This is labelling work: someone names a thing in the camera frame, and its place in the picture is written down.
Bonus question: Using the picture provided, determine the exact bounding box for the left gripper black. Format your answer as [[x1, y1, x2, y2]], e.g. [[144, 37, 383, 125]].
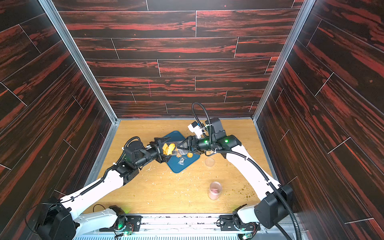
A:
[[134, 137, 175, 170]]

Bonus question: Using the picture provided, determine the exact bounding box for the clear jar with yellow cookies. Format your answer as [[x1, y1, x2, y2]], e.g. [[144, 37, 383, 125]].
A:
[[161, 142, 182, 157]]

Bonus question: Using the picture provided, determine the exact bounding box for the clear jar lid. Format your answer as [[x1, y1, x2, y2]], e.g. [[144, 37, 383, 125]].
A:
[[205, 158, 215, 168]]

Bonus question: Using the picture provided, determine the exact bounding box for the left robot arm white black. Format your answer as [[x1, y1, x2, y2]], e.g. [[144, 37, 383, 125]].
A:
[[34, 137, 171, 240]]

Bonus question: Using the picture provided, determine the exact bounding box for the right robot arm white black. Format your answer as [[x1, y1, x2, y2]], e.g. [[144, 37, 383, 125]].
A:
[[176, 135, 302, 240]]

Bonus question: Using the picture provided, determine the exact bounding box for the clear jar with pink cookies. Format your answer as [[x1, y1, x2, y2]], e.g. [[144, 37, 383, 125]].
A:
[[208, 182, 223, 201]]

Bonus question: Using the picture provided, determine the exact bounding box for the teal plastic tray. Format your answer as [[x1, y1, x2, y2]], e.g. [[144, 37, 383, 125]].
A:
[[164, 131, 200, 174]]

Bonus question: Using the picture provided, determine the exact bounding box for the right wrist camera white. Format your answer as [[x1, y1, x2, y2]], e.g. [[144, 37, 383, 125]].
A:
[[188, 121, 208, 139]]

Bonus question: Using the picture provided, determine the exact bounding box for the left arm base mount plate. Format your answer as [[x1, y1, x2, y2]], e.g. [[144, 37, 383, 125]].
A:
[[99, 215, 143, 234]]

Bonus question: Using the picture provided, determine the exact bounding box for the aluminium front rail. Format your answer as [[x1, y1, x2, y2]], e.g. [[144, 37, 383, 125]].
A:
[[73, 214, 296, 240]]

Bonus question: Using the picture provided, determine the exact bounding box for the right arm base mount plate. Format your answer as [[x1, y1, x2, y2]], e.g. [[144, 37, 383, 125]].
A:
[[216, 215, 261, 232]]

